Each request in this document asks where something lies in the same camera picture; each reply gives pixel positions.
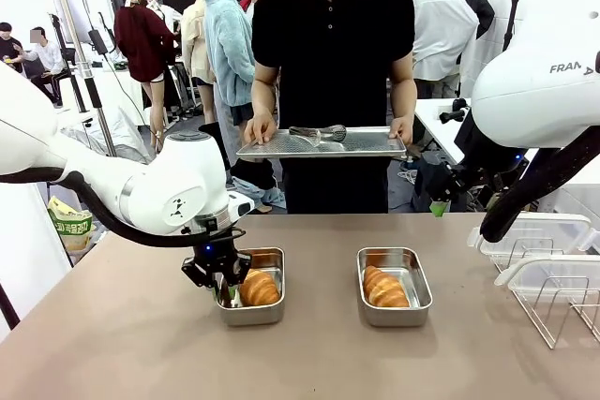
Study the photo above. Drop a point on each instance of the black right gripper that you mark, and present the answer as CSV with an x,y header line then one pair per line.
x,y
443,182

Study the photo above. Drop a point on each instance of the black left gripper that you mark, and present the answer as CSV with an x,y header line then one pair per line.
x,y
220,250

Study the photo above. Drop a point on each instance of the golden croissant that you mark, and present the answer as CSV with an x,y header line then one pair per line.
x,y
259,288
385,288

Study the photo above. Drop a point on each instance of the rectangular steel container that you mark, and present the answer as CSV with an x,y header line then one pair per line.
x,y
398,318
255,315

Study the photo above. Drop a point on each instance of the perforated metal tray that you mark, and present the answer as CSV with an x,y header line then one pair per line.
x,y
365,144

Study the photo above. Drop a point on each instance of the white plastic container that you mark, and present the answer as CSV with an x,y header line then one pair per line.
x,y
553,273

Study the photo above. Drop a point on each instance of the metal tongs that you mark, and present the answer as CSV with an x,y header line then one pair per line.
x,y
323,133

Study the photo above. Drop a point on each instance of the person's right forearm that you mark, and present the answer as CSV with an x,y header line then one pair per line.
x,y
265,95

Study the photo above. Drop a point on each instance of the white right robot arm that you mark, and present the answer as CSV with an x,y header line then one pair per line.
x,y
529,91

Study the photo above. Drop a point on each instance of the person's left forearm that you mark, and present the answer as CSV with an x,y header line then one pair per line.
x,y
404,95

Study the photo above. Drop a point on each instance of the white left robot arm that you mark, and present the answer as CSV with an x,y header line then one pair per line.
x,y
154,189

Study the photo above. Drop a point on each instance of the clear plastic lidded containers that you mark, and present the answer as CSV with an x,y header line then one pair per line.
x,y
553,229

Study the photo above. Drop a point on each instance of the person's left hand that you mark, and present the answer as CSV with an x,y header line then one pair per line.
x,y
403,129

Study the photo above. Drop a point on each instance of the person's right hand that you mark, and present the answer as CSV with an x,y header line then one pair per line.
x,y
260,129

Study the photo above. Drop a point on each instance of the blue jeans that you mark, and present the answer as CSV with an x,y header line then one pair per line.
x,y
262,198

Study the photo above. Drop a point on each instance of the green snack bag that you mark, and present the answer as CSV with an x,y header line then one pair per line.
x,y
70,231

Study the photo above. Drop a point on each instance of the mannequin in white shirt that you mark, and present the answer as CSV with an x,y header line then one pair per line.
x,y
440,39

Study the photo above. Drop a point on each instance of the person's torso in black shirt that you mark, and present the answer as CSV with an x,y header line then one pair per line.
x,y
328,67

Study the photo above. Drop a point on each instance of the black tripod stand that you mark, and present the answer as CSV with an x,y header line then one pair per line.
x,y
512,20

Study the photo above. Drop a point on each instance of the mannequin in cream jacket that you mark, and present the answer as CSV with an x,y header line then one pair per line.
x,y
194,44

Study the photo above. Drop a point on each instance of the mannequin in maroon sweater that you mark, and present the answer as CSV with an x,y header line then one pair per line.
x,y
143,44

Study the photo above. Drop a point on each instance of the silver light stand pole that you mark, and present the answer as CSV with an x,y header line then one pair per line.
x,y
82,58

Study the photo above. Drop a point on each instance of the background person with face mask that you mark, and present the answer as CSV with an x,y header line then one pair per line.
x,y
161,13

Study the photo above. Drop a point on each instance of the background person in white shirt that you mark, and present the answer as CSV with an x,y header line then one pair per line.
x,y
47,60

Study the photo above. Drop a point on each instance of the background person in black shirt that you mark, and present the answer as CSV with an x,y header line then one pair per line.
x,y
8,46

